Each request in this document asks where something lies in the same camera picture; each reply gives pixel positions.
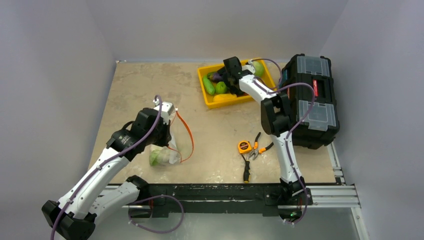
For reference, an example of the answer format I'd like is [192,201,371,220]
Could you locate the green cabbage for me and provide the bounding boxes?
[252,61,265,78]

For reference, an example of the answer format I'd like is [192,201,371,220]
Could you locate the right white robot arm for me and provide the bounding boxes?
[218,56,305,204]

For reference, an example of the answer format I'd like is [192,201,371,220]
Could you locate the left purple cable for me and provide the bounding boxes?
[49,94,163,240]

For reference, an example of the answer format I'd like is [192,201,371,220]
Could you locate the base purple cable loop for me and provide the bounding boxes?
[127,194,184,235]

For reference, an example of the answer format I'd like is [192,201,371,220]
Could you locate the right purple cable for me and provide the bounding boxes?
[250,58,316,226]

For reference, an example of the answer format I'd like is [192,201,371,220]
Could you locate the green lime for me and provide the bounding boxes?
[215,81,228,95]

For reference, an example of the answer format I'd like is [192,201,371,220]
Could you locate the light green cucumber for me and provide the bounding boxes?
[202,76,216,96]

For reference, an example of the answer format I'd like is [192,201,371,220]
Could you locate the clear orange zip bag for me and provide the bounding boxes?
[149,108,195,165]

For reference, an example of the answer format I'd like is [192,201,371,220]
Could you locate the orange handled pliers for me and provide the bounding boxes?
[248,132,274,161]

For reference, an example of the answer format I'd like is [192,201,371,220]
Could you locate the black yellow screwdriver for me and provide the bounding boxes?
[241,154,251,184]

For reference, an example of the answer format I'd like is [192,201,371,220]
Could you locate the yellow plastic tray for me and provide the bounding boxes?
[197,60,276,109]

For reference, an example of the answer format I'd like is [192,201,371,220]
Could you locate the purple eggplant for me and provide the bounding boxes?
[206,71,219,83]

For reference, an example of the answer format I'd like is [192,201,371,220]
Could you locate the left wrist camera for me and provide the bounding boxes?
[153,100,175,118]

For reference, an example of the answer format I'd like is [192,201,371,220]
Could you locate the white cauliflower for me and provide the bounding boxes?
[148,147,181,167]

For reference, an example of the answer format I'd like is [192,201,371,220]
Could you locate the yellow tape measure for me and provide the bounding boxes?
[237,140,252,154]

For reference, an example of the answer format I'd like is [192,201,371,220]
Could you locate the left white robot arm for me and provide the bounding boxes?
[41,102,175,240]

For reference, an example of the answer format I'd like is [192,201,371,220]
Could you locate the black toolbox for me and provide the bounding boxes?
[279,54,340,150]

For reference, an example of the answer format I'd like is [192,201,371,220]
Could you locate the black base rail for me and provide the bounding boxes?
[126,175,313,221]

